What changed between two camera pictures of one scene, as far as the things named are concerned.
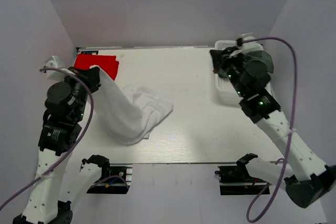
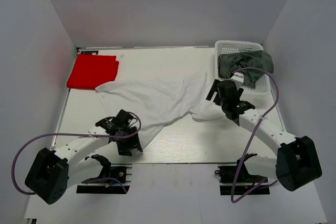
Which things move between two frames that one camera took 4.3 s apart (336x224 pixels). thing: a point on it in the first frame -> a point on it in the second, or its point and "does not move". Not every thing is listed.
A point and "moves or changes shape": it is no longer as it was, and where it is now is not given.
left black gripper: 92,75 -> 124,149
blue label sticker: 90,52 does not move
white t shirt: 127,113 moves or changes shape
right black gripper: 220,58 -> 213,90
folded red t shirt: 108,63 does not move
